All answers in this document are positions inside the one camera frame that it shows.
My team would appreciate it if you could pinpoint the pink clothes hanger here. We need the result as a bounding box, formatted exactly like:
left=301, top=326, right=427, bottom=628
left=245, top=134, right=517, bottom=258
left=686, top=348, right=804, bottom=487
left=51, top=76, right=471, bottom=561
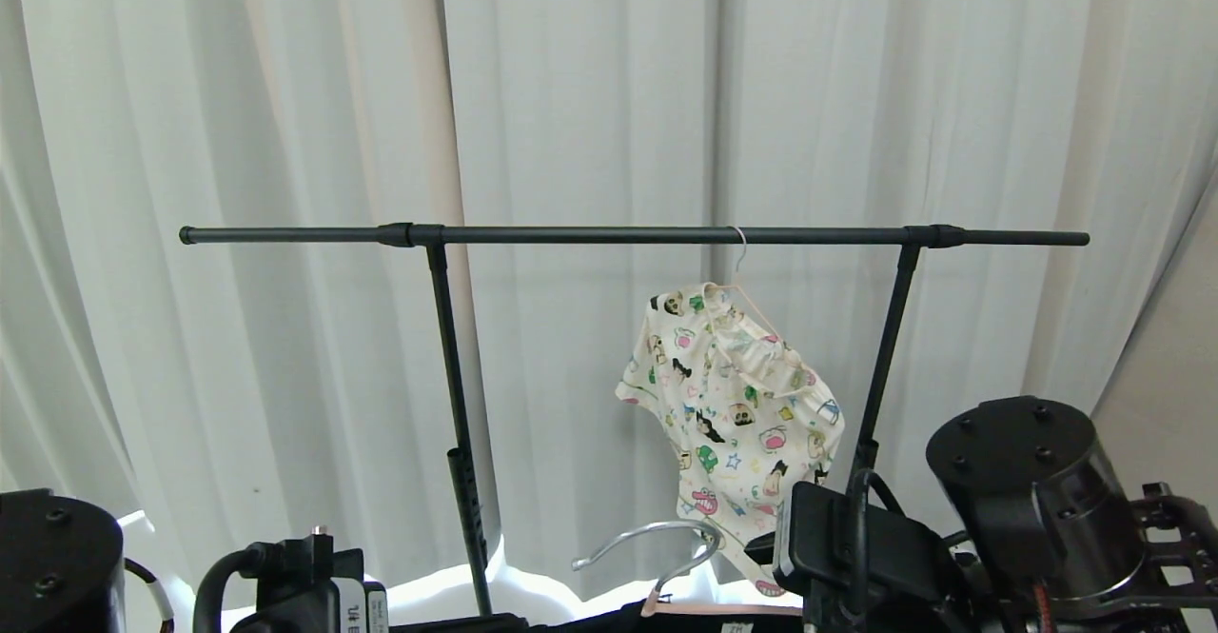
left=571, top=520, right=808, bottom=618
left=702, top=227, right=810, bottom=367

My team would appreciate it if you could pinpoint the cream printed garment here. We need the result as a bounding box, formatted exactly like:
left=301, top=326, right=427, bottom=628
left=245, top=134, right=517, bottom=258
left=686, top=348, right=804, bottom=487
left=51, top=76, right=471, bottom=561
left=615, top=281, right=846, bottom=598

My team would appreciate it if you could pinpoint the black garment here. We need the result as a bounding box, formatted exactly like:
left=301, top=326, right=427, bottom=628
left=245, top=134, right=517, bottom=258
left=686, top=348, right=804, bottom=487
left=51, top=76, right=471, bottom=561
left=390, top=607, right=810, bottom=633

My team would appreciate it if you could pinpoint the black clothes rack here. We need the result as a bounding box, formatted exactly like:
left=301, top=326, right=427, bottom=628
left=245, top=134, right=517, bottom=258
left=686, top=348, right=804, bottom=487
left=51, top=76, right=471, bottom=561
left=179, top=223, right=1091, bottom=617

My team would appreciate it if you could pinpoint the white curtain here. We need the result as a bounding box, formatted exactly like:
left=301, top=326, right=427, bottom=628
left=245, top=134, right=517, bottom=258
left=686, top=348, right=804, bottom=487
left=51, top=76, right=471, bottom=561
left=0, top=0, right=1218, bottom=615

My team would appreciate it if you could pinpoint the black cable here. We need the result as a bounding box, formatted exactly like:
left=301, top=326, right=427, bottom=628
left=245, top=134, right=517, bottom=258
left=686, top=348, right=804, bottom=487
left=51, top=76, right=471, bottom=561
left=845, top=466, right=905, bottom=615
left=193, top=543, right=272, bottom=633

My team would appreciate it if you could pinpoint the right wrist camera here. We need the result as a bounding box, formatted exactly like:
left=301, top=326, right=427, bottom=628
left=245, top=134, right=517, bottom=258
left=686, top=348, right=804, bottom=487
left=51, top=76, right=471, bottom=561
left=773, top=481, right=964, bottom=633

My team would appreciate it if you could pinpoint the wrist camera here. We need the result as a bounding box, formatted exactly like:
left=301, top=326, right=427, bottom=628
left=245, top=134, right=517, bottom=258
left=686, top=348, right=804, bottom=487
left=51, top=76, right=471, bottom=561
left=193, top=525, right=391, bottom=633
left=773, top=481, right=964, bottom=633

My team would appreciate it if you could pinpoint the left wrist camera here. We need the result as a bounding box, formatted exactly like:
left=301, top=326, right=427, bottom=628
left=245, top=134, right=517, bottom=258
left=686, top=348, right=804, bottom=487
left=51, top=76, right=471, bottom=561
left=193, top=525, right=391, bottom=633

